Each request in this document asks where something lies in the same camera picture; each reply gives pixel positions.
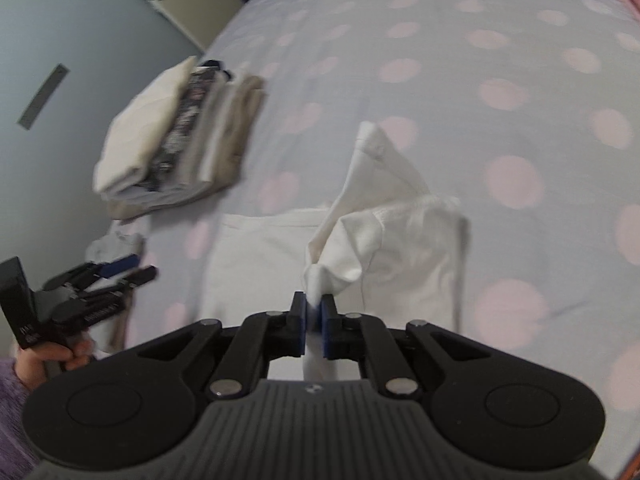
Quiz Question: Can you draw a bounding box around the white t-shirt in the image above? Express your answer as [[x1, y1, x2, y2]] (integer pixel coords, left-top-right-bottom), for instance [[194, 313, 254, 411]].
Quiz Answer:
[[200, 121, 472, 383]]

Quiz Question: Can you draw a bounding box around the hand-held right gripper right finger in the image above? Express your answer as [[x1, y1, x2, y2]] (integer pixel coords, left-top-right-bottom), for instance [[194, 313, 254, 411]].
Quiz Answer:
[[321, 292, 493, 401]]

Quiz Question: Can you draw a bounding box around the person's left hand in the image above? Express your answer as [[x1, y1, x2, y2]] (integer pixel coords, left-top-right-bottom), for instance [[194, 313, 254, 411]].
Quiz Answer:
[[15, 336, 97, 392]]

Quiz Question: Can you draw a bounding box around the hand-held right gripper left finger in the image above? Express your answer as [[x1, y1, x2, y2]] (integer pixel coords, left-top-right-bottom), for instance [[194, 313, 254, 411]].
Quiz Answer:
[[137, 291, 308, 401]]

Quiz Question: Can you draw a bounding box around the cream door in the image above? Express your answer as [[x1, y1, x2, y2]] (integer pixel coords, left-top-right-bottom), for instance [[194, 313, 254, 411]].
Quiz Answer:
[[102, 0, 246, 53]]

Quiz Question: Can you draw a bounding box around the dark floral garment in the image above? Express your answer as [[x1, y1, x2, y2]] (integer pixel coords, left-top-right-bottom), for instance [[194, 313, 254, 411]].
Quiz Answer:
[[147, 60, 233, 193]]

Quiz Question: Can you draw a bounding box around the bed with polka dot sheet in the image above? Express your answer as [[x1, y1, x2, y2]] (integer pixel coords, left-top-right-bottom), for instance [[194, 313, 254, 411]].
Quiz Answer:
[[85, 0, 640, 480]]

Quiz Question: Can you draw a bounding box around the white folded garment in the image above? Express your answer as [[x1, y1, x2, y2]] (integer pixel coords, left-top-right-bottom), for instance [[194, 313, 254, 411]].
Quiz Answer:
[[197, 62, 251, 188]]

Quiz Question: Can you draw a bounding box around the stack of folded clothes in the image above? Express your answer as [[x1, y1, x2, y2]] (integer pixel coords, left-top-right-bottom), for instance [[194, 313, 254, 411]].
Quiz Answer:
[[107, 75, 266, 221]]

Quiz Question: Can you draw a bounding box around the person's left forearm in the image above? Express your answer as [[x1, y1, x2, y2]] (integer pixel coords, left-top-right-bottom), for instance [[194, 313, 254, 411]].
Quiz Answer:
[[0, 355, 38, 480]]

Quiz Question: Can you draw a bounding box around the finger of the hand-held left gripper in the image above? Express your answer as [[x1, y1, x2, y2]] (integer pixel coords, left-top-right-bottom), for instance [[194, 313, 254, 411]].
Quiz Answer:
[[75, 266, 159, 307], [45, 254, 140, 291]]

